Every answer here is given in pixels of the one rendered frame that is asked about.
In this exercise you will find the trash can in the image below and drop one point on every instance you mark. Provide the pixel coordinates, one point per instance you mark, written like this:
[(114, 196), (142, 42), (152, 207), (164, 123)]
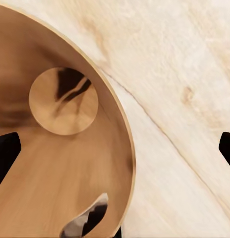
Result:
[(76, 141)]

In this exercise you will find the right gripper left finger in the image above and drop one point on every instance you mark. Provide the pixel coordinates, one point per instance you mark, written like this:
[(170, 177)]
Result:
[(10, 147)]

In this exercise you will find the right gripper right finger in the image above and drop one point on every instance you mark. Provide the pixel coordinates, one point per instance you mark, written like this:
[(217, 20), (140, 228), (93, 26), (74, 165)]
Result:
[(224, 146)]

